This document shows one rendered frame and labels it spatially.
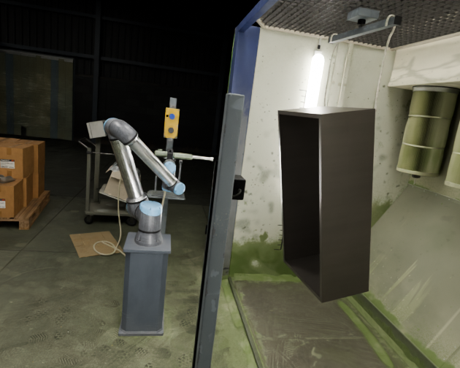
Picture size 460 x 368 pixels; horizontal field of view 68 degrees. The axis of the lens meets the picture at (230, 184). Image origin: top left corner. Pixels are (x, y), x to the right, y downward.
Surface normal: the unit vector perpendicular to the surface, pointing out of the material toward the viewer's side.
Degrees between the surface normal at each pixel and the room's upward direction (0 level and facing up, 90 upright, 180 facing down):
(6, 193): 90
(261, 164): 90
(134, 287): 90
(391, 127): 90
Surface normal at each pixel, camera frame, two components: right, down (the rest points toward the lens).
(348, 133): 0.27, 0.24
